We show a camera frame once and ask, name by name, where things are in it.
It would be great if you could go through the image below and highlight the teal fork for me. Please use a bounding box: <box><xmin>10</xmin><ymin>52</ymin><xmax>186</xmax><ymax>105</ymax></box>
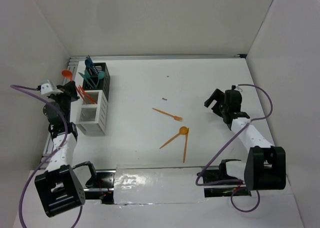
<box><xmin>84</xmin><ymin>69</ymin><xmax>96</xmax><ymax>88</ymax></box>

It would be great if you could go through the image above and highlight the red-orange fork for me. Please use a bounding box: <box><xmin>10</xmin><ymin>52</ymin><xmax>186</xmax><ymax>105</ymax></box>
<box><xmin>77</xmin><ymin>85</ymin><xmax>98</xmax><ymax>104</ymax></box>

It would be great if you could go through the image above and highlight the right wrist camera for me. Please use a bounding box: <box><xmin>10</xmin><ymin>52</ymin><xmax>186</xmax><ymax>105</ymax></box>
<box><xmin>231</xmin><ymin>85</ymin><xmax>243</xmax><ymax>92</ymax></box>

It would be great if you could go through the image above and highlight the dark blue knife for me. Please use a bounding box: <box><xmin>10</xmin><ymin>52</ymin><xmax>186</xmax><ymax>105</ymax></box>
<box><xmin>85</xmin><ymin>55</ymin><xmax>98</xmax><ymax>75</ymax></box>

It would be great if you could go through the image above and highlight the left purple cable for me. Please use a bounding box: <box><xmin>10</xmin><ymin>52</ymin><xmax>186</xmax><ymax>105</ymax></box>
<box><xmin>10</xmin><ymin>85</ymin><xmax>83</xmax><ymax>228</ymax></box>

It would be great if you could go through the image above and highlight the yellow-orange knife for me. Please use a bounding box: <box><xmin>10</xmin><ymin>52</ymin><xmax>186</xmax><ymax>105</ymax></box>
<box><xmin>182</xmin><ymin>127</ymin><xmax>189</xmax><ymax>163</ymax></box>

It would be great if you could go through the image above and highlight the teal knife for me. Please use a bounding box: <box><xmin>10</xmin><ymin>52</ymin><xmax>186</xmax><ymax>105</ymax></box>
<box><xmin>78</xmin><ymin>72</ymin><xmax>94</xmax><ymax>89</ymax></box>

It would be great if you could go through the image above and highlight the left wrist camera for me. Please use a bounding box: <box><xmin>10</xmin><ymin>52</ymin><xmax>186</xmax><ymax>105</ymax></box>
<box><xmin>39</xmin><ymin>80</ymin><xmax>57</xmax><ymax>95</ymax></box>

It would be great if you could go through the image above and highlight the dark blue spoon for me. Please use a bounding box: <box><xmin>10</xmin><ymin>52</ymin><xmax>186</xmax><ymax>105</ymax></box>
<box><xmin>84</xmin><ymin>59</ymin><xmax>95</xmax><ymax>75</ymax></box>

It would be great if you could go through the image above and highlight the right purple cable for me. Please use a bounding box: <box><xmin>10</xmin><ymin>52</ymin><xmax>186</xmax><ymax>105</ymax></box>
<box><xmin>195</xmin><ymin>84</ymin><xmax>273</xmax><ymax>212</ymax></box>

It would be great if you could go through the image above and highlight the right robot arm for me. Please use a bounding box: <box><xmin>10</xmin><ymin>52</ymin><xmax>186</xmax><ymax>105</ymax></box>
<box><xmin>204</xmin><ymin>88</ymin><xmax>286</xmax><ymax>190</ymax></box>

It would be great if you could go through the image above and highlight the dark blue fork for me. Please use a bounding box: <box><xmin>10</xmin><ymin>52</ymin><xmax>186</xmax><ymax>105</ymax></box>
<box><xmin>87</xmin><ymin>60</ymin><xmax>99</xmax><ymax>75</ymax></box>

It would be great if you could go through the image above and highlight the red-orange spoon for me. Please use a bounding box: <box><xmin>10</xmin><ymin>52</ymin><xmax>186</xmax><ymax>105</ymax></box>
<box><xmin>61</xmin><ymin>69</ymin><xmax>73</xmax><ymax>82</ymax></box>

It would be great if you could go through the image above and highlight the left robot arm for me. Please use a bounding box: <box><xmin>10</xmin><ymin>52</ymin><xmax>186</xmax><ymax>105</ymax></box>
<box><xmin>34</xmin><ymin>80</ymin><xmax>86</xmax><ymax>217</ymax></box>

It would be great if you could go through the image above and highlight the black and white utensil caddy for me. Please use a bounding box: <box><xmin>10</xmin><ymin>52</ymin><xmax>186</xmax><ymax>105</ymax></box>
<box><xmin>75</xmin><ymin>63</ymin><xmax>111</xmax><ymax>136</ymax></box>

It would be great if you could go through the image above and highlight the red-orange knife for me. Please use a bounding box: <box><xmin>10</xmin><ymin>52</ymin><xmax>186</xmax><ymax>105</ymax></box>
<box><xmin>79</xmin><ymin>86</ymin><xmax>98</xmax><ymax>105</ymax></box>

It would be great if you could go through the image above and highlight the yellow-orange fork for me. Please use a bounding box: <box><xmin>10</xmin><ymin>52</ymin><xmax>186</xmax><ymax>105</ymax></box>
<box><xmin>152</xmin><ymin>108</ymin><xmax>183</xmax><ymax>121</ymax></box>

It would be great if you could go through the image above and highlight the teal spoon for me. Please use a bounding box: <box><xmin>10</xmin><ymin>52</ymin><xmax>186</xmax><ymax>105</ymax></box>
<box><xmin>95</xmin><ymin>71</ymin><xmax>106</xmax><ymax>88</ymax></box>

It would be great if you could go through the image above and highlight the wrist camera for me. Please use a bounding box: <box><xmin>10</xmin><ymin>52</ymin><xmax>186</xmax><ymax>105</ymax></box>
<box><xmin>231</xmin><ymin>85</ymin><xmax>243</xmax><ymax>92</ymax></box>
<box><xmin>39</xmin><ymin>80</ymin><xmax>57</xmax><ymax>95</ymax></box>

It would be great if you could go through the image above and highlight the purple cable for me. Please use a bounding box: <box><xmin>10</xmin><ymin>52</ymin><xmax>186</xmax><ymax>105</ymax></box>
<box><xmin>10</xmin><ymin>85</ymin><xmax>83</xmax><ymax>228</ymax></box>
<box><xmin>195</xmin><ymin>84</ymin><xmax>273</xmax><ymax>212</ymax></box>

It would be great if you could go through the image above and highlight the yellow-orange spoon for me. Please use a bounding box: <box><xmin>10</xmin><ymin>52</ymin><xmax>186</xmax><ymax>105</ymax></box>
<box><xmin>160</xmin><ymin>126</ymin><xmax>189</xmax><ymax>149</ymax></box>

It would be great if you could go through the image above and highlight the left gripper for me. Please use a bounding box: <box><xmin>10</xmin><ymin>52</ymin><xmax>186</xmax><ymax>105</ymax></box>
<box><xmin>49</xmin><ymin>81</ymin><xmax>80</xmax><ymax>123</ymax></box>

